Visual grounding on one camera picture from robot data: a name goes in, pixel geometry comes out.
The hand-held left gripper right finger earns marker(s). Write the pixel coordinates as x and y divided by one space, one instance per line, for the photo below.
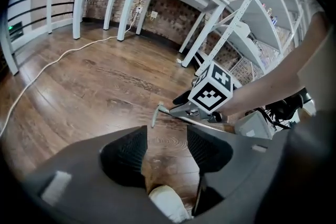
212 154

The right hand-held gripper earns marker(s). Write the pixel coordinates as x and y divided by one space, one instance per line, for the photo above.
210 91

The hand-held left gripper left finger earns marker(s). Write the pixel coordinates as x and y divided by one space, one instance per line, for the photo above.
120 160

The person's right forearm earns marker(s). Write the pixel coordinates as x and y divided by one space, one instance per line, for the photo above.
267 86

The grey plastic box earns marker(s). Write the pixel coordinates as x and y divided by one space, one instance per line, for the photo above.
253 126

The white crumpled cloth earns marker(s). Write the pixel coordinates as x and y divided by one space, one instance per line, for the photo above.
168 202

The white power socket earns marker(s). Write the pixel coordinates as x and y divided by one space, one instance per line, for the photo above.
139 9

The white metal shelf unit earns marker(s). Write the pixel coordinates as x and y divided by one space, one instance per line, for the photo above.
260 21

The row of colourful bottles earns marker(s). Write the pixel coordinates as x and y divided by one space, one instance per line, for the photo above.
271 15

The black device green light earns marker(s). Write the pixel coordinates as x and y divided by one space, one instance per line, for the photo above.
16 31

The black metal railing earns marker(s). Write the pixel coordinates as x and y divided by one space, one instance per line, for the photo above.
39 8

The white wall outlet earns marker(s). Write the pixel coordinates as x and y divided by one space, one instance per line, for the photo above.
155 14

